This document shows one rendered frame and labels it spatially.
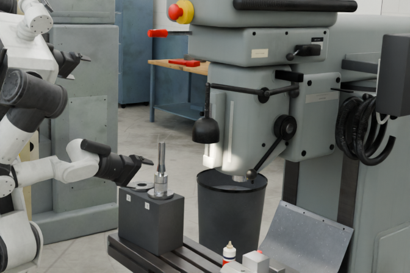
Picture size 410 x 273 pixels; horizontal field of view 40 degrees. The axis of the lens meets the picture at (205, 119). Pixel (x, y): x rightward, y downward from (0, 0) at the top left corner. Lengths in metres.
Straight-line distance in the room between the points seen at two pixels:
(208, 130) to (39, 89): 0.45
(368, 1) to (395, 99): 4.90
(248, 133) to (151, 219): 0.58
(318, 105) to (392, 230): 0.57
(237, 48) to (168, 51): 7.53
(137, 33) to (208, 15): 7.56
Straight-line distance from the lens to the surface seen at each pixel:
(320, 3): 1.54
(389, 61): 1.55
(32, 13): 1.63
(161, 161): 1.93
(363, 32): 1.81
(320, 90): 1.66
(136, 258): 2.01
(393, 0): 6.25
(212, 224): 3.68
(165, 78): 9.05
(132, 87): 8.98
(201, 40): 1.54
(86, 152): 1.76
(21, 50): 1.65
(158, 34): 1.50
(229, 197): 3.56
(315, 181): 1.97
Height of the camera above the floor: 1.80
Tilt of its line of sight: 12 degrees down
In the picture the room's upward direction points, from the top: 2 degrees clockwise
